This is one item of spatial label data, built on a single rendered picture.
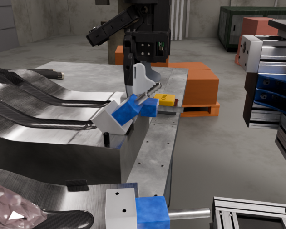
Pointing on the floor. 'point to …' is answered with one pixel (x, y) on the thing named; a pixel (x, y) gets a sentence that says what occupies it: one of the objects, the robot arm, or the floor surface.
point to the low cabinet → (237, 20)
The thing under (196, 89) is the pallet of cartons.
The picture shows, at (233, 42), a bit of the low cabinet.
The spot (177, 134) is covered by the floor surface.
